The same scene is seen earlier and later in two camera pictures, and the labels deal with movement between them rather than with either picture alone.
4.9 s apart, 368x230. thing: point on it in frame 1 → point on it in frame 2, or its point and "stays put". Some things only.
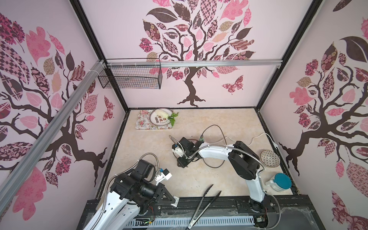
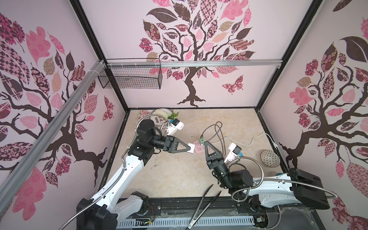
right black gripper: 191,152 → 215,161
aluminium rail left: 13,179 stays put
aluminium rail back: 193,63 stays put
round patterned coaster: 270,158 stays put
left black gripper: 156,198 → 171,141
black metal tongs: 193,220 stays put
